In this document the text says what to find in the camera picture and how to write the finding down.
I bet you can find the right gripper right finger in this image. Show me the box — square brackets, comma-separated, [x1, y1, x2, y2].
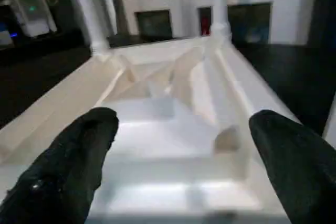
[248, 110, 336, 224]

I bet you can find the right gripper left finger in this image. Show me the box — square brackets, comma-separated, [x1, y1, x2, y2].
[0, 107, 120, 224]

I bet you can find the white plastic table top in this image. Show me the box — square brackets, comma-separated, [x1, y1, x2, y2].
[0, 36, 303, 224]

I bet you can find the white appliance with green light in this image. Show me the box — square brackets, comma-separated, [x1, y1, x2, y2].
[4, 0, 58, 38]

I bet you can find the white cabinet with glass doors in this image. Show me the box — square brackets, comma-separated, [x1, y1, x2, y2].
[120, 0, 319, 44]

